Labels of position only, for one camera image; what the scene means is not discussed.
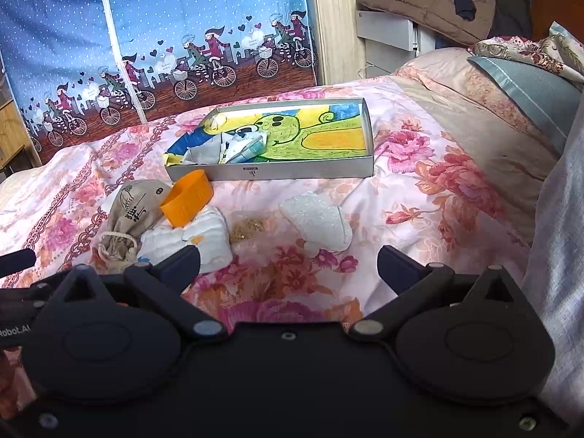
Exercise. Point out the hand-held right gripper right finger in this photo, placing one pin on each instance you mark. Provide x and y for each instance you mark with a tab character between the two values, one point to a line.
393	262

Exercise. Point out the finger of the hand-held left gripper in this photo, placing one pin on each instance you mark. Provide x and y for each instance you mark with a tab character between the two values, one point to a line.
16	263

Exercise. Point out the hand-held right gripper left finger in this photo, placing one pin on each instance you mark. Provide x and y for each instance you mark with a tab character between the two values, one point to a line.
180	262

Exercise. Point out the orange silicone band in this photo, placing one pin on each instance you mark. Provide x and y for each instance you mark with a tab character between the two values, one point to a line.
185	198

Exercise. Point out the grey box with cartoon drawing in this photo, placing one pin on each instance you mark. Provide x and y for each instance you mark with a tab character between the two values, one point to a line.
292	171

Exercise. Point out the white folded cloth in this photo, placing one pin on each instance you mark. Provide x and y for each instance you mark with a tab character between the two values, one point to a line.
207	232

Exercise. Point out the pink floral quilt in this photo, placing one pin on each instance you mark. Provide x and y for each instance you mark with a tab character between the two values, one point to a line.
410	191

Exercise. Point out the clear bag of gold bits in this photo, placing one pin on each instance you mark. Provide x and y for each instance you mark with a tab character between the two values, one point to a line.
248	230

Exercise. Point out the white printed cloth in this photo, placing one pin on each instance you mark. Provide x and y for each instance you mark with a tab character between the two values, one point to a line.
200	150

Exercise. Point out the light blue plastic packet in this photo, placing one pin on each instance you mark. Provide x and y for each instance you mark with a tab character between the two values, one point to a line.
248	150

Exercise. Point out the wooden shelf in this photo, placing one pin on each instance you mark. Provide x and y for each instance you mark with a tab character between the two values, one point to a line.
13	118

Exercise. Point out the light grey cloth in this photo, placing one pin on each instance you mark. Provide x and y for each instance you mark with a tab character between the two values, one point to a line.
561	260

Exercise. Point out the grey blue pillow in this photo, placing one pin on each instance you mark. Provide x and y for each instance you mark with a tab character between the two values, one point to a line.
529	86

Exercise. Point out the grey cabinet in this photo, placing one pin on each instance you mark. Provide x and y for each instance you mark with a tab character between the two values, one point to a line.
388	36

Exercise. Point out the light wooden panel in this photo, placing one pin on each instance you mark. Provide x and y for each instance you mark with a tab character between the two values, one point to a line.
337	23

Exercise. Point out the floral pillow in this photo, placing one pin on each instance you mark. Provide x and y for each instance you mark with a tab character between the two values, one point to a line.
524	52

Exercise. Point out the blue cartoon wardrobe cover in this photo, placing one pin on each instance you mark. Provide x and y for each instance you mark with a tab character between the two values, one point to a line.
159	9

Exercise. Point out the black garment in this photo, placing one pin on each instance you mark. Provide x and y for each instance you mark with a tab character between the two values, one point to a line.
515	4

